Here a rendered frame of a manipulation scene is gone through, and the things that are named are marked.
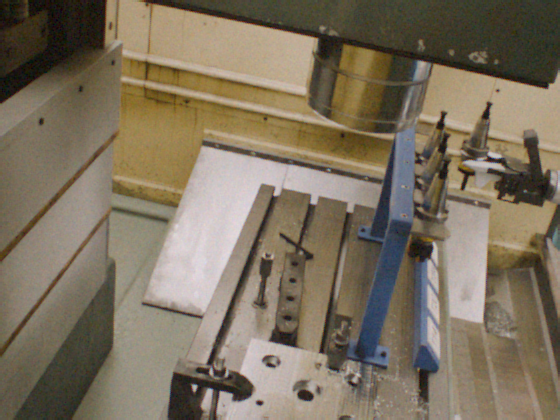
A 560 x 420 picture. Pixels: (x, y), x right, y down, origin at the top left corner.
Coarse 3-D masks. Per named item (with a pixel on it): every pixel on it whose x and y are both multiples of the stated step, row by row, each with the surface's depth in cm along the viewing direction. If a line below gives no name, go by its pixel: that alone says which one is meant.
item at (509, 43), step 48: (144, 0) 79; (192, 0) 78; (240, 0) 78; (288, 0) 77; (336, 0) 76; (384, 0) 76; (432, 0) 75; (480, 0) 74; (528, 0) 74; (384, 48) 79; (432, 48) 77; (480, 48) 77; (528, 48) 76
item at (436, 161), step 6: (432, 156) 135; (438, 156) 134; (444, 156) 134; (432, 162) 135; (438, 162) 134; (426, 168) 136; (432, 168) 135; (438, 168) 134; (426, 174) 136; (432, 174) 135; (426, 180) 136; (432, 180) 135
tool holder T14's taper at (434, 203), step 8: (448, 176) 125; (432, 184) 125; (440, 184) 124; (448, 184) 125; (432, 192) 125; (440, 192) 125; (424, 200) 127; (432, 200) 125; (440, 200) 125; (424, 208) 127; (432, 208) 126; (440, 208) 126
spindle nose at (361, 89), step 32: (320, 64) 88; (352, 64) 84; (384, 64) 84; (416, 64) 85; (320, 96) 89; (352, 96) 86; (384, 96) 86; (416, 96) 88; (352, 128) 88; (384, 128) 89
